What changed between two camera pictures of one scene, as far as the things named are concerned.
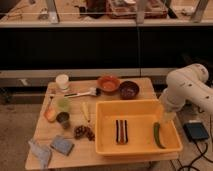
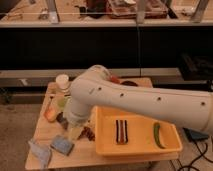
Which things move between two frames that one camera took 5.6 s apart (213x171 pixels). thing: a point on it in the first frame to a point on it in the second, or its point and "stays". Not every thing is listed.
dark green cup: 64,119 stays
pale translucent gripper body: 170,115 to 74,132
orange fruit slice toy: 50,113 stays
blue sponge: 61,144 stays
